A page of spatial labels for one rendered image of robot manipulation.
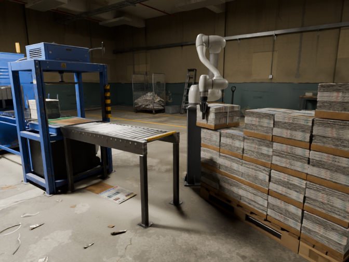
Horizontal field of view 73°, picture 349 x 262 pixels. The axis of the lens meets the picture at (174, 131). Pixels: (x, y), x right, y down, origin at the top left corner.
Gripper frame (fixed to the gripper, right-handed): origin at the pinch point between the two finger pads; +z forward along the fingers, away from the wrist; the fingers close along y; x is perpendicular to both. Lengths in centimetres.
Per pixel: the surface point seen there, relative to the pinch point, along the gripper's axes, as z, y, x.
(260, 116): -6, -64, -6
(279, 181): 44, -86, -6
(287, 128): 0, -89, -6
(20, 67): -51, 146, 150
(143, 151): 24, -7, 74
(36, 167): 74, 160, 146
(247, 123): 2, -51, -6
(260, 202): 69, -71, -6
